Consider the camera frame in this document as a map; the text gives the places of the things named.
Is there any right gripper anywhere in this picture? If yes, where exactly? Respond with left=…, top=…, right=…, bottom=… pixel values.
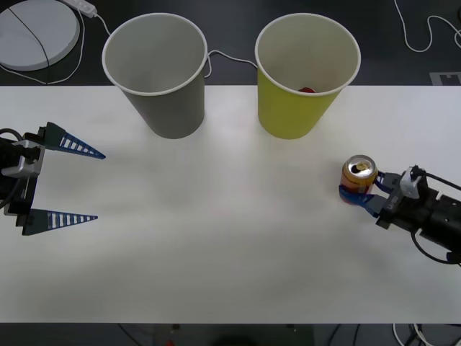
left=337, top=171, right=439, bottom=234

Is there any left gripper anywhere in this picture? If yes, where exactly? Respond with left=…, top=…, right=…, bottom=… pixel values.
left=4, top=122, right=107, bottom=237

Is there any orange drink can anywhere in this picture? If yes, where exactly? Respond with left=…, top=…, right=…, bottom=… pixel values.
left=340, top=154, right=380, bottom=203

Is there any yellow-green plastic bin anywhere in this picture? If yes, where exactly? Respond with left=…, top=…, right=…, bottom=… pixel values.
left=254, top=13, right=362, bottom=141

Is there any grey floor marker tag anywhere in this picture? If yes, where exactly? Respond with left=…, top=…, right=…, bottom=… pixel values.
left=430, top=71, right=461, bottom=86

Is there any grey plastic bin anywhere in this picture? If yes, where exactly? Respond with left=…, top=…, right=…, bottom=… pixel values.
left=102, top=13, right=209, bottom=140

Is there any pale grey round disc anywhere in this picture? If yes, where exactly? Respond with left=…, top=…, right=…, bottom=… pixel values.
left=0, top=0, right=81, bottom=72

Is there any white power strip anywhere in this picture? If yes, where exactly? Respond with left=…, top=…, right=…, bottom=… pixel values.
left=63, top=0, right=97, bottom=17

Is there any thin black cable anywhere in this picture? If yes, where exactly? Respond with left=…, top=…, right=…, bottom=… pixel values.
left=7, top=5, right=51, bottom=86

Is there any thin white looped cable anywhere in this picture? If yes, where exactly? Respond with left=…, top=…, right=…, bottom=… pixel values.
left=0, top=5, right=86, bottom=86

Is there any white wavy cable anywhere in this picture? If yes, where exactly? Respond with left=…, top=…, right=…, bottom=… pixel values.
left=393, top=0, right=461, bottom=53

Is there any white power strip cable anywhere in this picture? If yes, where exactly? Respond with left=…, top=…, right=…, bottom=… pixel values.
left=94, top=12, right=259, bottom=79

